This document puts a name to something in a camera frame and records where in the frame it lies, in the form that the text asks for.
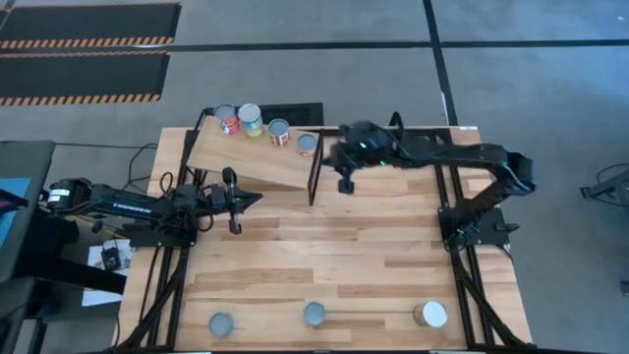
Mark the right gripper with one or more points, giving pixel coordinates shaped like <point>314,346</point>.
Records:
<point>366,158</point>

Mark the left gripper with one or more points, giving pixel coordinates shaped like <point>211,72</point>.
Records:
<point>232,199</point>

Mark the short tuna can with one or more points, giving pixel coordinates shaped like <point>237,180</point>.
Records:
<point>306,144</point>

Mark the red white labelled can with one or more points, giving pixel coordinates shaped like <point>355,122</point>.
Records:
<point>279,132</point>

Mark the teal yellow labelled can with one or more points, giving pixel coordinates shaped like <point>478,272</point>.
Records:
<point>250,119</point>

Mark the red mixed fruit can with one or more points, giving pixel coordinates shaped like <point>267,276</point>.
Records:
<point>227,118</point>

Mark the grey-topped tin can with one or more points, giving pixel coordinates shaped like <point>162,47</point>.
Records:
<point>314,313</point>

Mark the tall green orange-print can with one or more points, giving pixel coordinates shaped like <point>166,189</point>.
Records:
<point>430,314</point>

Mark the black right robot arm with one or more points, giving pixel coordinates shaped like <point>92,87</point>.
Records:
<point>467,152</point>

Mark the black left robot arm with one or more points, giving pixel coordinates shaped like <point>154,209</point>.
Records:
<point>132,206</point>

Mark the wooden shelf board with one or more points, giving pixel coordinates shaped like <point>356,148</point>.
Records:
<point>245,157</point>

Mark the black floor grate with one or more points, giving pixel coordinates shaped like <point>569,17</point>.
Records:
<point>295,114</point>

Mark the white sticker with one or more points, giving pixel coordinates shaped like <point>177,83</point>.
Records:
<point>468,128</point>

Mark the small black device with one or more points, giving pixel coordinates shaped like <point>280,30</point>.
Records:
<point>110,258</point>

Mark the white paper sheet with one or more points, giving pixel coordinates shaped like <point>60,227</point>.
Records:
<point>96,295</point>

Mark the black desk beam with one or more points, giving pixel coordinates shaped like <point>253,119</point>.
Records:
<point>74,273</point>

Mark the black hazard-striped floor mat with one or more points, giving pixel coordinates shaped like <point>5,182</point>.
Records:
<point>74,74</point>
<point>88,22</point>

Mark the blue panel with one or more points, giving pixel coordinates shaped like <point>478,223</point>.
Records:
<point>12,211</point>

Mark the black frame wooden shelf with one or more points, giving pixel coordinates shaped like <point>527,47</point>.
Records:
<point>315,167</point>

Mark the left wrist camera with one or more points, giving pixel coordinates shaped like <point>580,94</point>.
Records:
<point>218,196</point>

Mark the black aluminium rig frame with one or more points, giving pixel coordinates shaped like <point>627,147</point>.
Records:
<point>422,131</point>

